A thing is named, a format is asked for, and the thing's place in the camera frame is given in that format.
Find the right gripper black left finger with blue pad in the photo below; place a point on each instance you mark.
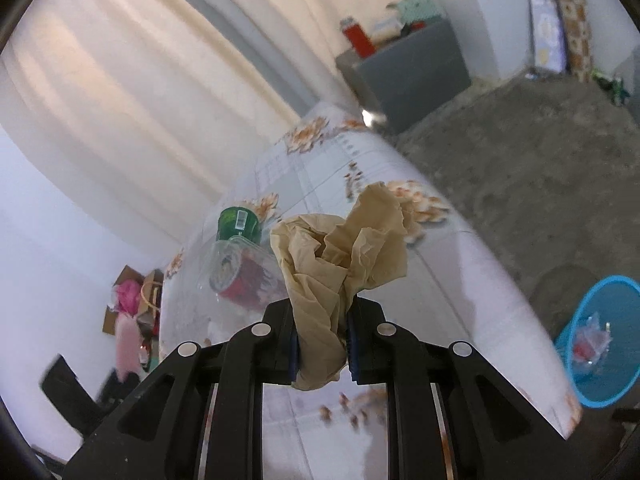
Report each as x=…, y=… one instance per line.
x=199, y=414

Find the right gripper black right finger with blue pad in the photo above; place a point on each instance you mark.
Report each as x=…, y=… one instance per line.
x=450, y=413

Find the red drink can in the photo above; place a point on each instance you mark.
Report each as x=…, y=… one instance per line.
x=242, y=279

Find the brown paper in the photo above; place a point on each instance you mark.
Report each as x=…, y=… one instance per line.
x=327, y=260

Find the blue mesh trash basket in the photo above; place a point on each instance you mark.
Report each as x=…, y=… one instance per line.
x=599, y=347

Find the cardboard box with clutter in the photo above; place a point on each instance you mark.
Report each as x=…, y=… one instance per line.
x=138, y=296

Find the clear plastic cup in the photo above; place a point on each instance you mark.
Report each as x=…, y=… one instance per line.
x=236, y=242

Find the black chair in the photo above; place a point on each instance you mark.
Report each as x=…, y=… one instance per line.
x=61, y=387

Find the green plastic bottle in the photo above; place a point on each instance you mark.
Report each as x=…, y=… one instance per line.
x=239, y=221

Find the cream window curtain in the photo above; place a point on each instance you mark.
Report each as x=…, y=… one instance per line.
x=144, y=112

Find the dark grey cabinet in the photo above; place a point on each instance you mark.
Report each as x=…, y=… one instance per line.
x=407, y=79

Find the green cans on floor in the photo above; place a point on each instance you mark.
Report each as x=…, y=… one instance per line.
x=613, y=86

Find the red thermos flask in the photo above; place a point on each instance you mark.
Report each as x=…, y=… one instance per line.
x=357, y=37

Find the white printed bag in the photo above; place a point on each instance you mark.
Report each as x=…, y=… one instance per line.
x=548, y=40

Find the mint green utensil holder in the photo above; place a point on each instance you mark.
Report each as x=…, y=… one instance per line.
x=410, y=12

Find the rolled checkered floor mat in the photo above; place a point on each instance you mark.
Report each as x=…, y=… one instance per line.
x=578, y=37

